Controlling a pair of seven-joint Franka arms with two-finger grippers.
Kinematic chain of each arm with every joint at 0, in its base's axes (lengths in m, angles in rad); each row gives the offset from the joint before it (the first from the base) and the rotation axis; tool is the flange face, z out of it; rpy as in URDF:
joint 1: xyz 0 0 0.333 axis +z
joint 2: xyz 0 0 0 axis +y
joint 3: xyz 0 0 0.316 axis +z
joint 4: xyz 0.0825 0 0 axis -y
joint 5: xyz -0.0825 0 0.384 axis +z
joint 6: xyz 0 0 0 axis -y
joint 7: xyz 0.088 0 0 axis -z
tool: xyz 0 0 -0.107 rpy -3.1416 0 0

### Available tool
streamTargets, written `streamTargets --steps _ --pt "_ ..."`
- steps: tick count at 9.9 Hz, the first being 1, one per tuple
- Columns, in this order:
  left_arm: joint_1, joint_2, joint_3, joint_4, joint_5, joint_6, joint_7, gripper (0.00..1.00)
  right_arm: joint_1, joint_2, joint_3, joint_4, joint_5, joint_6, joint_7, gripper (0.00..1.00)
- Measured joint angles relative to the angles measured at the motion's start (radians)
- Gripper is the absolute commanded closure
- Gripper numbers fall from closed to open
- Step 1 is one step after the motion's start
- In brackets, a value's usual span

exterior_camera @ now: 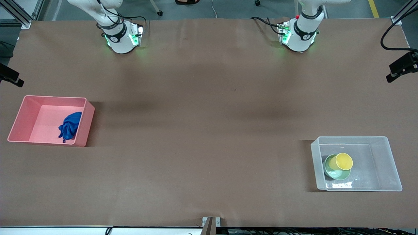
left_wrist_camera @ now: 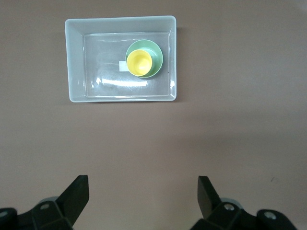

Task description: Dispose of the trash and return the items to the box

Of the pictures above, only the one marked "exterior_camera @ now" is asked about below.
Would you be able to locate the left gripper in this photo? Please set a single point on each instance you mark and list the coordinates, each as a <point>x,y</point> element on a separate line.
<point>408,62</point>

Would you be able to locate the blue cloth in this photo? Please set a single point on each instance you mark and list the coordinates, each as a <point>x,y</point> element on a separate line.
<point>70,125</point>

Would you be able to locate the yellow plastic cup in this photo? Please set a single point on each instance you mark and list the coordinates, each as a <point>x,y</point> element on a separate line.
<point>344,161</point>

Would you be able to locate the mint green bowl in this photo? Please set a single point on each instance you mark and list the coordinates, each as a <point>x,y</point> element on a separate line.
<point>339,175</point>

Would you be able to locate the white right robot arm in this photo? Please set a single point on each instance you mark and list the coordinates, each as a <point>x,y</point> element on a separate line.
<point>120,42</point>

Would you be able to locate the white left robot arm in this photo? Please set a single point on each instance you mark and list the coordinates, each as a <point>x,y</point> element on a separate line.
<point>302,36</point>

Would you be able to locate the clear plastic box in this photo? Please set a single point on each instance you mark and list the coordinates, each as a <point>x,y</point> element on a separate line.
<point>369,163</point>

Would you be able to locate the pink plastic bin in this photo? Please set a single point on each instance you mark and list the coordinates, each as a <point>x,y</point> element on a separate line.
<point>39,120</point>

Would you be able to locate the chair leg with black caster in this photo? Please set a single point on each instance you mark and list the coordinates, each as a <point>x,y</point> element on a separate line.
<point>159,12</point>

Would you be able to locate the black sandal shoe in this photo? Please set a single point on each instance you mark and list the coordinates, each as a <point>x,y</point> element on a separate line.
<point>187,2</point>

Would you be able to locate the aluminium frame profile with bracket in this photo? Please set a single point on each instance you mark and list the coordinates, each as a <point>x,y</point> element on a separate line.
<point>19,18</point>
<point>405,11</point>

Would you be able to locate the white table edge rail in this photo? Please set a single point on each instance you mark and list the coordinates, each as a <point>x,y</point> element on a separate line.
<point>65,231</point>

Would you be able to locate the small metal table bracket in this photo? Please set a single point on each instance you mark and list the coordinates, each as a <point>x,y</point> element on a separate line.
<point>217,222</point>

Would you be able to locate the dark brown mount post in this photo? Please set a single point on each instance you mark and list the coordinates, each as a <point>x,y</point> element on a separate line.
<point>209,228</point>

